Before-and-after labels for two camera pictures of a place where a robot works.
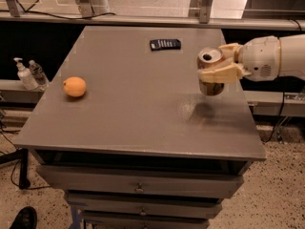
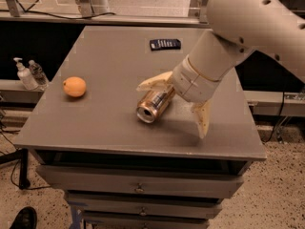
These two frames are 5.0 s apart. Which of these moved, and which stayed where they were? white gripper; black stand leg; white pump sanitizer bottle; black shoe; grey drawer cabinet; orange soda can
Moved: white gripper; orange soda can
Stayed: black shoe; black stand leg; white pump sanitizer bottle; grey drawer cabinet
